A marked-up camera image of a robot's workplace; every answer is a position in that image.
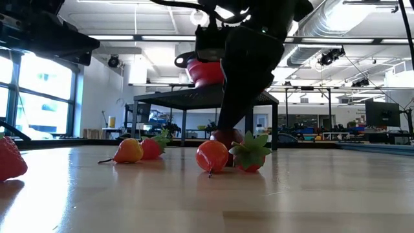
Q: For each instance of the yellow cylinder container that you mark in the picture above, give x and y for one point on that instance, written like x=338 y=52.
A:
x=112 y=122

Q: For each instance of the long ceiling light strip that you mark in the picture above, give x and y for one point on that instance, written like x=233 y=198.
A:
x=145 y=37

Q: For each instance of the red yellow pear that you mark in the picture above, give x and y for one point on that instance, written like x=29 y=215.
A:
x=211 y=157

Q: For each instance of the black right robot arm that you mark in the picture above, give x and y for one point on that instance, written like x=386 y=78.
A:
x=268 y=13

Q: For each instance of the black ceiling spotlight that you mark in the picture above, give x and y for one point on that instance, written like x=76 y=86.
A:
x=360 y=83
x=328 y=58
x=113 y=61

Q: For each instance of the silver ventilation duct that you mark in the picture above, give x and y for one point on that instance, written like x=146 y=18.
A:
x=323 y=22

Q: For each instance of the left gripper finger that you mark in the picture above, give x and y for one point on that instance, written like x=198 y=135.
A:
x=79 y=39
x=76 y=53

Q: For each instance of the black computer monitor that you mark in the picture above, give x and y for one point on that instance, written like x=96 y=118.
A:
x=382 y=114

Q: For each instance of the red collapsible colander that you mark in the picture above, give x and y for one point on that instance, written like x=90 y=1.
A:
x=203 y=72

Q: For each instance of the black perforated metal shelf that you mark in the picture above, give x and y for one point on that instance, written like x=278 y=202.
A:
x=181 y=97

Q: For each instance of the large glass window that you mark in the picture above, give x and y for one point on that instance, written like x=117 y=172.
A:
x=45 y=77

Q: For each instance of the dark red toy apple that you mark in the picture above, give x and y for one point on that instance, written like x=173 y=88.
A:
x=226 y=137

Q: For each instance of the red strawberry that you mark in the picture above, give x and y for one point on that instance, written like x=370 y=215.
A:
x=11 y=160
x=150 y=149
x=249 y=155

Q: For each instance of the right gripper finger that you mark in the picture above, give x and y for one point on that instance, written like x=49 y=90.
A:
x=242 y=97

